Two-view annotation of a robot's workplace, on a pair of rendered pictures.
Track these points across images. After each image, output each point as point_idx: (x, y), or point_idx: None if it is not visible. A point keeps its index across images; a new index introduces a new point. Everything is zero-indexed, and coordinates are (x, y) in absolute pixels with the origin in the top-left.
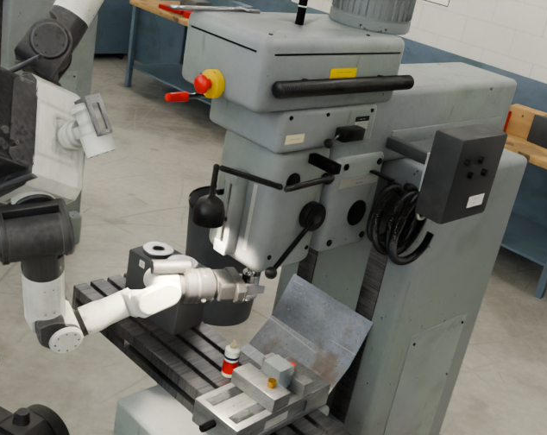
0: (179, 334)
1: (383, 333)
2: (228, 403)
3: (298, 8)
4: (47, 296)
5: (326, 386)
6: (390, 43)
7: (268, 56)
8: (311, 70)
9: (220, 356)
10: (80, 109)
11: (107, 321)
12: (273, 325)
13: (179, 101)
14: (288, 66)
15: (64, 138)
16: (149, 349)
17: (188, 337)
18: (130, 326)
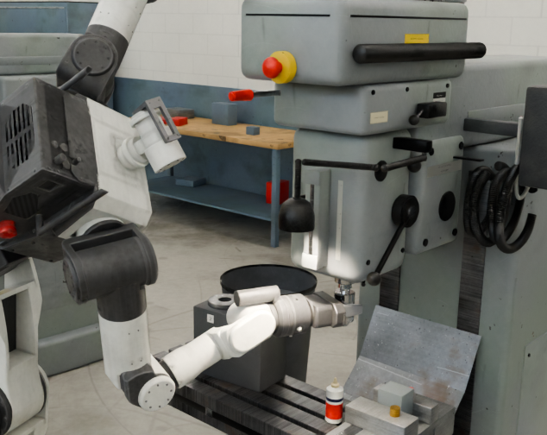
0: (265, 390)
1: (495, 345)
2: None
3: None
4: (131, 338)
5: (451, 410)
6: (455, 8)
7: (344, 17)
8: (386, 35)
9: (317, 404)
10: (141, 116)
11: (198, 367)
12: (365, 366)
13: (243, 99)
14: (364, 29)
15: (126, 155)
16: (237, 409)
17: (276, 392)
18: (209, 391)
